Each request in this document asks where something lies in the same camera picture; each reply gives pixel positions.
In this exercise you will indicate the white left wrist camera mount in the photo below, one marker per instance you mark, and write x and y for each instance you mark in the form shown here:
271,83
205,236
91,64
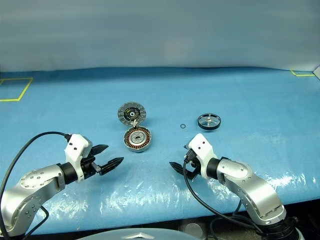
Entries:
76,147

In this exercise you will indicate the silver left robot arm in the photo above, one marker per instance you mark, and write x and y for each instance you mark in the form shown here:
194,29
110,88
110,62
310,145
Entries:
37,185

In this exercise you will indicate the small grey round object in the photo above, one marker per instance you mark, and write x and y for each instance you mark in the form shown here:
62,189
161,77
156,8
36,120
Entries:
131,113

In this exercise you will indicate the round silver disc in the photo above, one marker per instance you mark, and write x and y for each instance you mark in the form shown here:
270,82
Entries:
193,228

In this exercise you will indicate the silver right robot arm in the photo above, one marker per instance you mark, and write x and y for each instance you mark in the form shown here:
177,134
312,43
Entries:
252,187

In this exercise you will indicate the silver motor stator base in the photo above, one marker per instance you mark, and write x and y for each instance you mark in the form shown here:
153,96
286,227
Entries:
137,138

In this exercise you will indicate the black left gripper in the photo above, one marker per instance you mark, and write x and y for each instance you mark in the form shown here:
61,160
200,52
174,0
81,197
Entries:
88,166

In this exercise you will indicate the blue plastic table cover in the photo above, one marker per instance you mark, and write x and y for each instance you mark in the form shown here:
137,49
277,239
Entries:
225,105

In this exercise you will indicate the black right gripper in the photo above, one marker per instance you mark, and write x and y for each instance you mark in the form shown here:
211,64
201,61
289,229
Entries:
192,165

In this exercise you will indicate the small yellow tape square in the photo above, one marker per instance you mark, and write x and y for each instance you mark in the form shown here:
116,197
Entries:
295,74

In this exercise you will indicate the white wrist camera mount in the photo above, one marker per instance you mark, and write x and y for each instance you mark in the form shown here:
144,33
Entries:
201,147
76,147

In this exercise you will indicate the large yellow tape square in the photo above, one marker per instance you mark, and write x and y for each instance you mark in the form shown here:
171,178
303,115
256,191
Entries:
25,90

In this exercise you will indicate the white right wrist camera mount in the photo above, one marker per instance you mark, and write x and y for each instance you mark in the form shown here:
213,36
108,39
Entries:
201,147

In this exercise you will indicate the grey robot torso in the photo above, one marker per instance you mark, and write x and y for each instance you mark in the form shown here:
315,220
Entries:
112,235

